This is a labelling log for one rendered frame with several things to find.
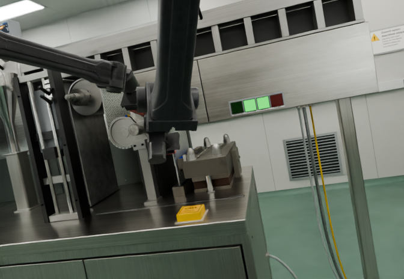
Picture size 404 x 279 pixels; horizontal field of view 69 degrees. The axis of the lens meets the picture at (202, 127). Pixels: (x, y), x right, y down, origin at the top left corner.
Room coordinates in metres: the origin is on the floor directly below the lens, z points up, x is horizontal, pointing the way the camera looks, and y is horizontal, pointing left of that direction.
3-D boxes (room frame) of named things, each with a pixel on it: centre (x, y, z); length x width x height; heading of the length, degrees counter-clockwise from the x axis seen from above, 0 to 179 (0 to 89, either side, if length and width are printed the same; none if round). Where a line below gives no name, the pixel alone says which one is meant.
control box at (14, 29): (1.25, 0.72, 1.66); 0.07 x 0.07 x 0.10; 67
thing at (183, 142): (1.21, 0.10, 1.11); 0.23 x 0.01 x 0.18; 168
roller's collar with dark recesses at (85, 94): (1.14, 0.43, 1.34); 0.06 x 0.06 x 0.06; 78
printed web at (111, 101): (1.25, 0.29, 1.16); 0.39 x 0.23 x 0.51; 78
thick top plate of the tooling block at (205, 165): (1.23, -0.03, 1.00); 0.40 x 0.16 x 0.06; 168
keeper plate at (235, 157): (1.22, -0.12, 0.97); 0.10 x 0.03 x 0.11; 168
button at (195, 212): (0.84, 0.08, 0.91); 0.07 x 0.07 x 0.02; 78
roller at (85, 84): (1.29, 0.40, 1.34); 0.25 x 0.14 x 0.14; 168
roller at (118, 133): (1.25, 0.28, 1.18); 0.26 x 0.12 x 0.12; 168
